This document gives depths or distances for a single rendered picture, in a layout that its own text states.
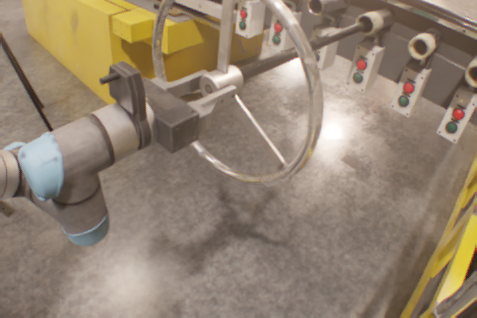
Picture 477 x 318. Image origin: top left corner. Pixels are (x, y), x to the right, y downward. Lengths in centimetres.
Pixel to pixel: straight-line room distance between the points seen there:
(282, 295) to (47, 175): 104
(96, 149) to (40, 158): 7
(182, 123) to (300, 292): 98
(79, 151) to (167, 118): 12
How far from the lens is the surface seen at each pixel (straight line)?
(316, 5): 118
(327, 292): 137
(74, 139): 44
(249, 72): 62
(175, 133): 47
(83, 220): 50
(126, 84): 44
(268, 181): 60
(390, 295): 146
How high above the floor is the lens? 116
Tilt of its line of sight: 39 degrees down
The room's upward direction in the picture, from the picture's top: 7 degrees clockwise
